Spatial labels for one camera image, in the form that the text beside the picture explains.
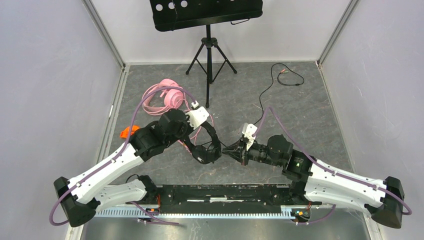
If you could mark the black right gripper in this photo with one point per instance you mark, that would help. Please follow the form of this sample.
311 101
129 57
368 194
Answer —
235 151

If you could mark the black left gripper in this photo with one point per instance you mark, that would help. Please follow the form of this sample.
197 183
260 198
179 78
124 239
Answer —
190 129

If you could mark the black headphones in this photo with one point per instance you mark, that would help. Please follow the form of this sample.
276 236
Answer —
205 155

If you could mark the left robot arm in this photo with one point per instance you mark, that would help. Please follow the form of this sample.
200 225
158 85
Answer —
82 196

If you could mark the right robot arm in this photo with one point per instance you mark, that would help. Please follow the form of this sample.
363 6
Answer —
315 181

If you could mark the pink headphones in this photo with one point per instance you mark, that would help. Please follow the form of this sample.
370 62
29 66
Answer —
172 98

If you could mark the orange plastic piece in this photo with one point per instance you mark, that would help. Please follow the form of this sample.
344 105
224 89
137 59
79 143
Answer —
128 131

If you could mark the black music stand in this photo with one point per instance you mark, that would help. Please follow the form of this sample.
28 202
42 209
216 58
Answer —
171 15

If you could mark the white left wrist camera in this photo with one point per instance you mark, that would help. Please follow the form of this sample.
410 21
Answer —
197 115

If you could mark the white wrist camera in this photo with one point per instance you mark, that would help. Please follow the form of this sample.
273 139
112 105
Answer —
248 129
197 115

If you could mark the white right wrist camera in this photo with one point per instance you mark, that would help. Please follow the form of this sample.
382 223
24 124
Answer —
248 129

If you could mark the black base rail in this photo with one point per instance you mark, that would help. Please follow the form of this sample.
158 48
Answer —
222 198

